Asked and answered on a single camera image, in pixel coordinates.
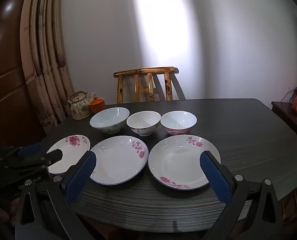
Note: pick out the beige patterned curtain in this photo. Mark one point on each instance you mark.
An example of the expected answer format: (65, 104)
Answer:
(43, 62)

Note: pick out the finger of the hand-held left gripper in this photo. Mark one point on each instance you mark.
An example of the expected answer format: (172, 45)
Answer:
(29, 150)
(54, 155)

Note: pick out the small white floral bowl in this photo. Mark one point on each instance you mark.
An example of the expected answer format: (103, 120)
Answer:
(143, 121)

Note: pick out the brown wooden door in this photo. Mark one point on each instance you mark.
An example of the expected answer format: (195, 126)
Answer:
(6, 67)

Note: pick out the wooden chair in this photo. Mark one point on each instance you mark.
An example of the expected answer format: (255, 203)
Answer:
(143, 71)

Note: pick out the white bowl pink pattern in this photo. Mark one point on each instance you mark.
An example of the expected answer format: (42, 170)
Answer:
(178, 121)

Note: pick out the blue-rimmed white floral plate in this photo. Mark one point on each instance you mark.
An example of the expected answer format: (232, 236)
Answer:
(118, 162)
(178, 162)

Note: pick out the floral ceramic teapot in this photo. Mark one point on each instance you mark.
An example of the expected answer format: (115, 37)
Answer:
(79, 107)

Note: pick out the orange lidded cup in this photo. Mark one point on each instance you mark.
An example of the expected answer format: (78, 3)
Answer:
(96, 106)

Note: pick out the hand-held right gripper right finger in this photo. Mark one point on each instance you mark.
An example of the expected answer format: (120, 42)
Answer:
(216, 180)

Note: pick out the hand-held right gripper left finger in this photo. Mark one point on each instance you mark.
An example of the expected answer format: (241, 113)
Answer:
(81, 177)

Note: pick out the dark wooden side cabinet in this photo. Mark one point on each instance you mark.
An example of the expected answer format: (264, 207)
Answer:
(286, 115)

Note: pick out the white plate pink flower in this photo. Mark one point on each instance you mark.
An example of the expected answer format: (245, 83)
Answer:
(71, 152)

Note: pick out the large light blue bowl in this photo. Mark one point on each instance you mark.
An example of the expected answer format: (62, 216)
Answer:
(108, 120)

